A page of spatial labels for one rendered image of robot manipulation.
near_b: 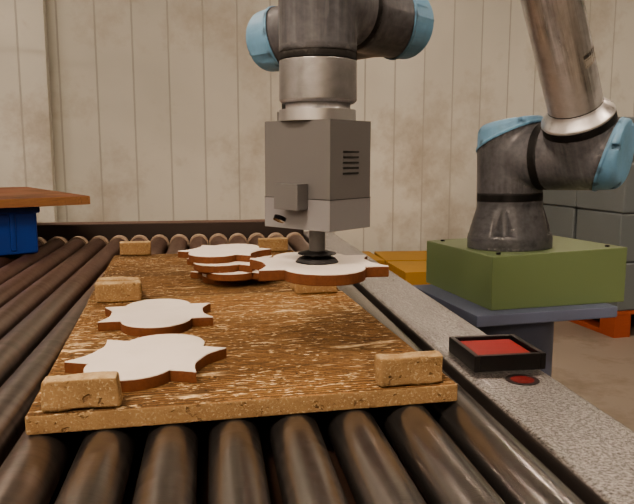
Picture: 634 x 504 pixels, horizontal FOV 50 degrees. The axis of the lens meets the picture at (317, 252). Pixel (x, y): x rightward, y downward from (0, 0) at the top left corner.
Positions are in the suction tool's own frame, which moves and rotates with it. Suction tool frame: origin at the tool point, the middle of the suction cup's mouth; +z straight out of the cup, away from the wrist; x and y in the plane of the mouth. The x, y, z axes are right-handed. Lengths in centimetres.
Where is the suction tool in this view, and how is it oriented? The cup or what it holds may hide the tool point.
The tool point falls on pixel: (317, 273)
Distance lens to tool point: 68.6
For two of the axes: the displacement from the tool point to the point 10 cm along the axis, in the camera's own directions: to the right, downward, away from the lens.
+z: 0.0, 9.9, 1.4
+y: 7.6, 0.9, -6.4
